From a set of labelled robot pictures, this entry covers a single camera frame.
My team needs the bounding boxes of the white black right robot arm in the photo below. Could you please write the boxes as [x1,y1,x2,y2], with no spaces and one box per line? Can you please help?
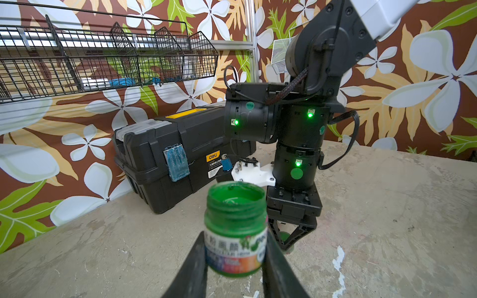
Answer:
[224,1,414,251]

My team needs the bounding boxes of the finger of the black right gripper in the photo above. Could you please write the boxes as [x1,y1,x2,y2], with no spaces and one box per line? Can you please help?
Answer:
[286,221,318,250]
[268,219,288,251]

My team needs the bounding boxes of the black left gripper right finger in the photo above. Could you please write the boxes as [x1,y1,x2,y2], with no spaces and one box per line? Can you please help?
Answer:
[262,230,309,298]

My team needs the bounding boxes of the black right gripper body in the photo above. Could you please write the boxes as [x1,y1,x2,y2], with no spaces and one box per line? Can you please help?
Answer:
[267,184,322,225]

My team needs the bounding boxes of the black deli toolbox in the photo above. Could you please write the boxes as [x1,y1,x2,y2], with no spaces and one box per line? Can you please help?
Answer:
[113,103,257,214]

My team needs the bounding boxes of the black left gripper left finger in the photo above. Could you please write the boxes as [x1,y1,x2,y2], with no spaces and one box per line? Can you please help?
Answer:
[162,232,208,298]

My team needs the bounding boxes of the green paint jar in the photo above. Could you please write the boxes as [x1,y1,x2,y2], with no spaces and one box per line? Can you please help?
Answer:
[204,181,268,278]

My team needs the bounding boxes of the black wire wall basket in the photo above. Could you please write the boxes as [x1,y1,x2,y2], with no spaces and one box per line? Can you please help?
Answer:
[1,1,219,104]

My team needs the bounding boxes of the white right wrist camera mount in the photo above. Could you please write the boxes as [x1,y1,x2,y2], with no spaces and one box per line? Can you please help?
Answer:
[231,161,276,187]

